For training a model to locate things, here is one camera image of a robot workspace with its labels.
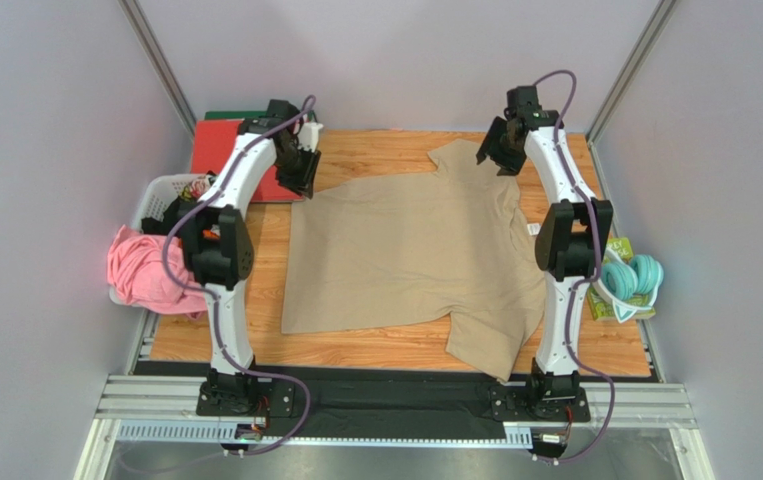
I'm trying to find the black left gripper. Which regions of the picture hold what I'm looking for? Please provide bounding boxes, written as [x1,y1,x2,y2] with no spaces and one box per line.
[274,141,322,199]

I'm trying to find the beige t-shirt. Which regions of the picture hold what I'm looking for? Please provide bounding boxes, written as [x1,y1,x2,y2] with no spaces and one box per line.
[281,140,546,381]

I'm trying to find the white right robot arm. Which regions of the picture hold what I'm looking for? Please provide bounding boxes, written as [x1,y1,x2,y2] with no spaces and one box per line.
[476,85,613,420]

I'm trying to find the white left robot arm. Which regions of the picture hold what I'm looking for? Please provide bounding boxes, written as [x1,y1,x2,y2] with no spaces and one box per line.
[169,96,323,416]

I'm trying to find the orange t-shirt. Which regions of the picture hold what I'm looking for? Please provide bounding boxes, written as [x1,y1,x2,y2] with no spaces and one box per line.
[203,229,220,241]

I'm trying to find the green folder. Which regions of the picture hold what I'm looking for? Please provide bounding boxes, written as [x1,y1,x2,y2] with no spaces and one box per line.
[195,100,324,136]

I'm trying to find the black floral t-shirt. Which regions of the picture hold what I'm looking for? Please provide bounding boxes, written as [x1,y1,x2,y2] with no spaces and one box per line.
[134,172,217,235]

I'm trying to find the white laundry basket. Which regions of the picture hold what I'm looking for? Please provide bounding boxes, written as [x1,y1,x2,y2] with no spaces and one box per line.
[106,174,215,315]

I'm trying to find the pink t-shirt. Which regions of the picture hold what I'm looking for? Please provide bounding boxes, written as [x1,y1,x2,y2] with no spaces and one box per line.
[106,226,207,318]

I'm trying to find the teal cat-ear headphones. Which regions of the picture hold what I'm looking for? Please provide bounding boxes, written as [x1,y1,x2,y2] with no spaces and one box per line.
[592,244,665,325]

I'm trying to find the green book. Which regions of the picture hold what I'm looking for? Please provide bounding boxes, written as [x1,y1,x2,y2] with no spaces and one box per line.
[583,237,657,322]

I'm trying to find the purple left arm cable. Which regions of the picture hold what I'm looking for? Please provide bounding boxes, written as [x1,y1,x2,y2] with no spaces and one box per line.
[160,94,318,457]

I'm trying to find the aluminium frame rail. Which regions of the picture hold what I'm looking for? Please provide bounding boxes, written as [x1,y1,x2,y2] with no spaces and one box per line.
[73,374,718,480]

